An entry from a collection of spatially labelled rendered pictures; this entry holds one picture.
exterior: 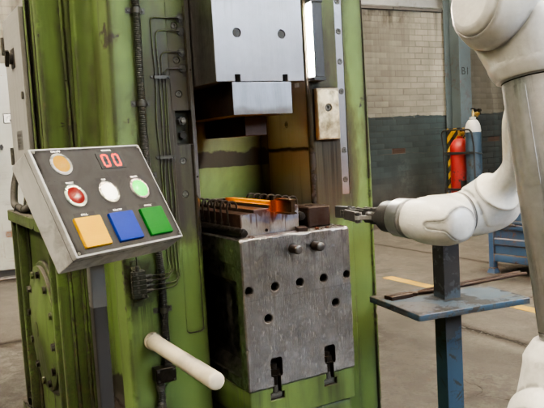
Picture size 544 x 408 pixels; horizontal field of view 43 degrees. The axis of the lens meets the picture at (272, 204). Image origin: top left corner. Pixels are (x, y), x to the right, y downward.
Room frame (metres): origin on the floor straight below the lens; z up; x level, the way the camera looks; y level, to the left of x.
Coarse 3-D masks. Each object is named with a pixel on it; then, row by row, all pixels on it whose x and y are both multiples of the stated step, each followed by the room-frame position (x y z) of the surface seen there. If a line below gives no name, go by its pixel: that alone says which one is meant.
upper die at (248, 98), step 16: (208, 96) 2.14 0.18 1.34; (224, 96) 2.05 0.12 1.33; (240, 96) 2.01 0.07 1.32; (256, 96) 2.04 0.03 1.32; (272, 96) 2.07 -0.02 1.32; (288, 96) 2.09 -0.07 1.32; (208, 112) 2.15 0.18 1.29; (224, 112) 2.05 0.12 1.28; (240, 112) 2.01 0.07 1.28; (256, 112) 2.04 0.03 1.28; (272, 112) 2.06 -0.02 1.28; (288, 112) 2.09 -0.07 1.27
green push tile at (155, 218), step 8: (144, 208) 1.70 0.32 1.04; (152, 208) 1.72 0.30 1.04; (160, 208) 1.74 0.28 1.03; (144, 216) 1.68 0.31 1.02; (152, 216) 1.70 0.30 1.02; (160, 216) 1.72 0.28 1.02; (152, 224) 1.68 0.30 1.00; (160, 224) 1.70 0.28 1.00; (168, 224) 1.72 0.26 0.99; (152, 232) 1.67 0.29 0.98; (160, 232) 1.69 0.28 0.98; (168, 232) 1.72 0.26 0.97
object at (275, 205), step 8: (232, 200) 2.29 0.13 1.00; (240, 200) 2.23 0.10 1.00; (248, 200) 2.19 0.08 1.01; (256, 200) 2.15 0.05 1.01; (264, 200) 2.13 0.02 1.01; (272, 200) 2.04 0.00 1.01; (280, 200) 2.01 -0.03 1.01; (288, 200) 1.97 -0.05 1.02; (272, 208) 2.04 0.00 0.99; (280, 208) 2.03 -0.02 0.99; (288, 208) 1.99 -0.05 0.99
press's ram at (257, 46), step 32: (192, 0) 2.09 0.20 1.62; (224, 0) 2.00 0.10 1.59; (256, 0) 2.05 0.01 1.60; (288, 0) 2.10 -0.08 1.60; (192, 32) 2.10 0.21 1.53; (224, 32) 1.99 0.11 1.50; (256, 32) 2.04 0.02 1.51; (288, 32) 2.10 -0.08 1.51; (192, 64) 2.11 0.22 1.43; (224, 64) 1.99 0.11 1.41; (256, 64) 2.04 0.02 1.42; (288, 64) 2.10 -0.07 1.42
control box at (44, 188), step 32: (32, 160) 1.55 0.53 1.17; (96, 160) 1.69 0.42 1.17; (128, 160) 1.77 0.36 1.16; (32, 192) 1.55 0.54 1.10; (64, 192) 1.55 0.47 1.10; (96, 192) 1.62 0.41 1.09; (128, 192) 1.70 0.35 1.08; (160, 192) 1.78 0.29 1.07; (64, 224) 1.50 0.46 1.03; (64, 256) 1.50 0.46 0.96; (96, 256) 1.53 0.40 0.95; (128, 256) 1.66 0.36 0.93
